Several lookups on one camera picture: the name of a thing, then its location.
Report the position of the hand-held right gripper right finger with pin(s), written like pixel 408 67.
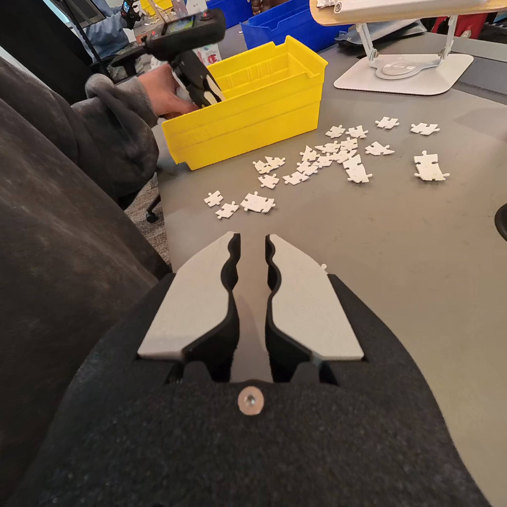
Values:
pixel 315 313

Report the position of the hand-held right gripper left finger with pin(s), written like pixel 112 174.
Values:
pixel 188 313

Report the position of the black round table grommet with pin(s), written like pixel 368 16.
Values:
pixel 502 221

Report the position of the colourful printed carton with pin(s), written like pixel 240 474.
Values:
pixel 210 55

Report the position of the person's left forearm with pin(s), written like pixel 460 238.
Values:
pixel 115 130

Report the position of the white stand with clear supports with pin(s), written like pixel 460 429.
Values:
pixel 427 79

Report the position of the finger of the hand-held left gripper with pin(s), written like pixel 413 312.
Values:
pixel 204 97
pixel 214 89

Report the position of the person's dark clothing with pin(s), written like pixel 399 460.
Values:
pixel 59 277

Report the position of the yellow plastic bins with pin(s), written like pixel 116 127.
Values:
pixel 245 126

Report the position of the loose white puzzle pieces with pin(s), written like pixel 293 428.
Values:
pixel 357 170

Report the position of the scattered white puzzle pieces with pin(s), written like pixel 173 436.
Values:
pixel 429 166

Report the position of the person's left hand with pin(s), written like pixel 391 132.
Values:
pixel 162 91

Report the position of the white printed paper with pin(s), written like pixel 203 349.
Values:
pixel 396 3

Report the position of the blue plastic bin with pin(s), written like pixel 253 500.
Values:
pixel 293 27
pixel 229 10

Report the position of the pile of white puzzle pieces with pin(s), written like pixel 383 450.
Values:
pixel 334 132

